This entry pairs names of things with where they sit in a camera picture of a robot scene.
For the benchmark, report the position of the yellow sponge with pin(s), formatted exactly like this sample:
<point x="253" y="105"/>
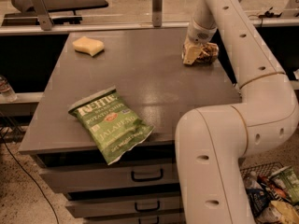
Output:
<point x="88" y="45"/>

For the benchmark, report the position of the blue snack bag in basket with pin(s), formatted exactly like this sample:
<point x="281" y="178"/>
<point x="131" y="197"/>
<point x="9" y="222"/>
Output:
<point x="258" y="200"/>

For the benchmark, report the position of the wire mesh basket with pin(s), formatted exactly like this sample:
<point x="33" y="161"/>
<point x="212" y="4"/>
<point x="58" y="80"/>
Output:
<point x="263" y="172"/>

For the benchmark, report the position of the top grey drawer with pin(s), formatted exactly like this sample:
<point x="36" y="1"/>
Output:
<point x="90" y="177"/>

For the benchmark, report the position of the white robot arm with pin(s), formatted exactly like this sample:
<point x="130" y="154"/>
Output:
<point x="210" y="140"/>

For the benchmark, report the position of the middle grey drawer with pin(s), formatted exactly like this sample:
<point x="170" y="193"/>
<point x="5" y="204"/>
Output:
<point x="125" y="205"/>

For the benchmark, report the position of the grey drawer cabinet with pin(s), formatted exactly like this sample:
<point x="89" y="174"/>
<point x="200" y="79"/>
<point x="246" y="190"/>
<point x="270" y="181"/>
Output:
<point x="153" y="87"/>

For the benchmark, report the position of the plastic bottle in basket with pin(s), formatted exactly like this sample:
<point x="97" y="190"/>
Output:
<point x="250" y="181"/>

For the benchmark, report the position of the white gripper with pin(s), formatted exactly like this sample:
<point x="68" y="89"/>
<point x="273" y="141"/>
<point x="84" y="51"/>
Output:
<point x="199" y="34"/>

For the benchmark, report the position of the grey drawer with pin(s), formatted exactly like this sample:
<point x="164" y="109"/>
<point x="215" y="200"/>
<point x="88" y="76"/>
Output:
<point x="90" y="177"/>
<point x="125" y="205"/>
<point x="175" y="218"/>

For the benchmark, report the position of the green snack bag in basket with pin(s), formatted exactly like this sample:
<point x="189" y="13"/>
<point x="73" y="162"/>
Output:
<point x="286" y="179"/>

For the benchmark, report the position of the metal bracket post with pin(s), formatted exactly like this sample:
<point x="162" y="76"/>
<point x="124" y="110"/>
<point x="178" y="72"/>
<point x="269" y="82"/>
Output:
<point x="43" y="16"/>
<point x="157" y="6"/>

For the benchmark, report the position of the left metal bracket post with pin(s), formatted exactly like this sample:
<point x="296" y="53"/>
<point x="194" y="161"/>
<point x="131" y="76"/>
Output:
<point x="43" y="16"/>

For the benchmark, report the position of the middle metal bracket post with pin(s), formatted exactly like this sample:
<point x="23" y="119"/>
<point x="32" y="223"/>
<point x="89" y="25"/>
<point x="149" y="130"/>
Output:
<point x="157" y="6"/>

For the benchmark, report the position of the orange patterned drink can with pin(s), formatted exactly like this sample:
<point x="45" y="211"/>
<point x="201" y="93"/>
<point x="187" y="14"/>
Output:
<point x="208" y="53"/>

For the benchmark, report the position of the green jalapeno chips bag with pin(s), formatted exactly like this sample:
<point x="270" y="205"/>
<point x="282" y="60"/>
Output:
<point x="114" y="127"/>

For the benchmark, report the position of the bottom grey drawer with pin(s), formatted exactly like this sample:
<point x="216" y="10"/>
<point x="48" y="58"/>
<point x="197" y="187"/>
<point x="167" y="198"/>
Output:
<point x="175" y="218"/>

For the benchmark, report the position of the clear water bottle left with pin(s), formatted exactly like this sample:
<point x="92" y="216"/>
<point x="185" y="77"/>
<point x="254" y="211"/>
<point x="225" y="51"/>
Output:
<point x="6" y="90"/>

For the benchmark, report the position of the yellow snack bag in basket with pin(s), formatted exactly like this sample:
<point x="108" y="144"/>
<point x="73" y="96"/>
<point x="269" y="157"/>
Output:
<point x="278" y="213"/>

